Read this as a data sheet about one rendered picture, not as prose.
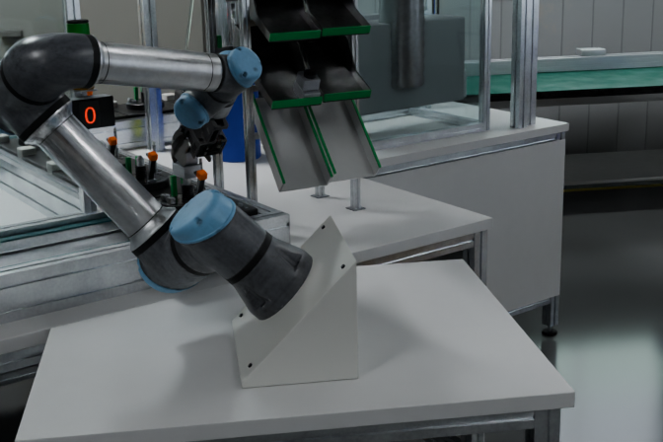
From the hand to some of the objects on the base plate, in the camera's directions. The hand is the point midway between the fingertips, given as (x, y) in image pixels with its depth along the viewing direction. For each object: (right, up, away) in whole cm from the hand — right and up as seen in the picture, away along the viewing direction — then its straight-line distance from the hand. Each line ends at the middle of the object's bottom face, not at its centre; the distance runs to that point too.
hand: (184, 154), depth 239 cm
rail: (-13, -30, -22) cm, 40 cm away
